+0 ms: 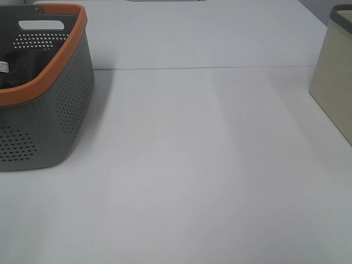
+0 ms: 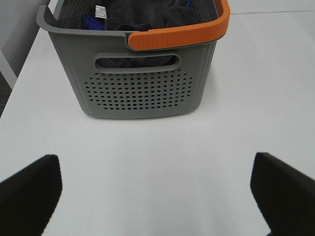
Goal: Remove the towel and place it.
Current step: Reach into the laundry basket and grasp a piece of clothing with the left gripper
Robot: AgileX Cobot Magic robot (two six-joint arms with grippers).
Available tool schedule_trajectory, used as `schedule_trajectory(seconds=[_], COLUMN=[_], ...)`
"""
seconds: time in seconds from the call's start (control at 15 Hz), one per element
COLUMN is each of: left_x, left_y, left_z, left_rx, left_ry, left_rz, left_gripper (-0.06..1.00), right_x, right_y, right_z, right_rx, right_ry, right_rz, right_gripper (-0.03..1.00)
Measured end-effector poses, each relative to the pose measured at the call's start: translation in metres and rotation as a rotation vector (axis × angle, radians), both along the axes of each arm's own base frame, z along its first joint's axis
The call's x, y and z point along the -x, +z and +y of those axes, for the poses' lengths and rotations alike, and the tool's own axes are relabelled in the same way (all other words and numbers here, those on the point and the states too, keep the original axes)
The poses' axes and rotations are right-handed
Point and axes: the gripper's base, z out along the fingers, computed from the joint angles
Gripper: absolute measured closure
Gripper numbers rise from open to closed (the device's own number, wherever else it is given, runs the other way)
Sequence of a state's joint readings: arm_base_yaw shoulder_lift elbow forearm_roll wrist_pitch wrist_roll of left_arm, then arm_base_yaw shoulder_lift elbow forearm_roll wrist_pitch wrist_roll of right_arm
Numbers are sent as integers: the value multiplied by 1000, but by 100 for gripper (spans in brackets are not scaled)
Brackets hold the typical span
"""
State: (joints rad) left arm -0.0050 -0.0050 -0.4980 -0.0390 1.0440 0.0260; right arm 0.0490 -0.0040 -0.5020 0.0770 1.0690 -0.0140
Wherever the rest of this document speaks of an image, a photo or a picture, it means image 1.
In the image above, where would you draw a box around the dark navy towel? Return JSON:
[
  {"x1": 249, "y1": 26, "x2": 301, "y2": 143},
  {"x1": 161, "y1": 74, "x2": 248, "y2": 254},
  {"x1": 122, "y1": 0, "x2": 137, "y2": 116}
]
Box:
[{"x1": 1, "y1": 49, "x2": 57, "y2": 89}]

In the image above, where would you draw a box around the grey basket with orange rim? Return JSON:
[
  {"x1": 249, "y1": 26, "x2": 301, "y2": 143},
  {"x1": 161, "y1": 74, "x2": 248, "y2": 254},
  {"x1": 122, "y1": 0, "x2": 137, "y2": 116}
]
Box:
[{"x1": 1, "y1": 3, "x2": 95, "y2": 171}]

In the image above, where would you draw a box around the beige fabric storage box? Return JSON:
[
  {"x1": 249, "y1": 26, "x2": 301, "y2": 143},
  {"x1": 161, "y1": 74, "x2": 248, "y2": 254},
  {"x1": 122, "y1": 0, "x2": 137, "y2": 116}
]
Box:
[{"x1": 309, "y1": 4, "x2": 351, "y2": 143}]

